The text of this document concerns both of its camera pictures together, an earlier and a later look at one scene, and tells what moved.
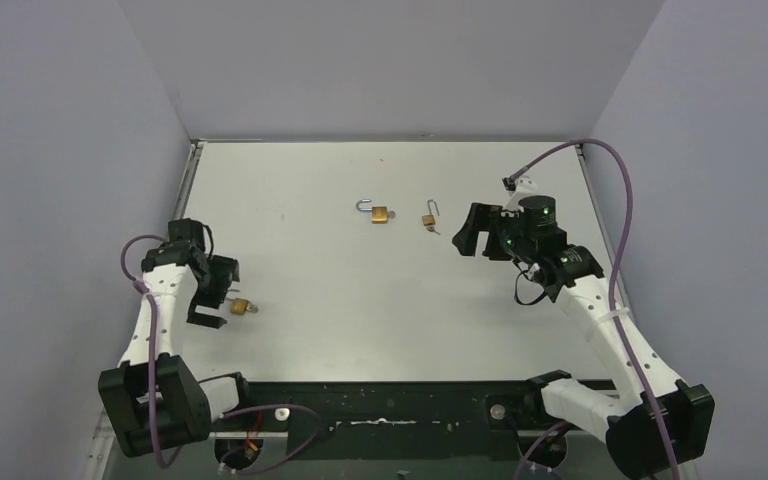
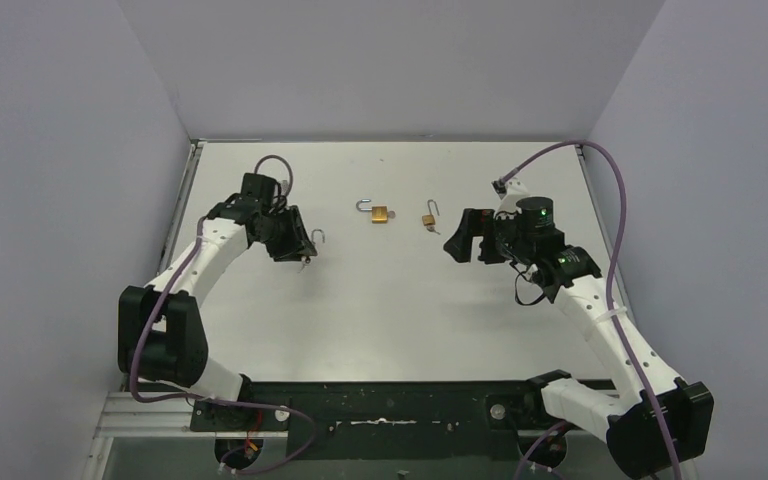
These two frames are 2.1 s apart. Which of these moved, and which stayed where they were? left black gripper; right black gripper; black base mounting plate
Moved: left black gripper
Stayed: black base mounting plate; right black gripper
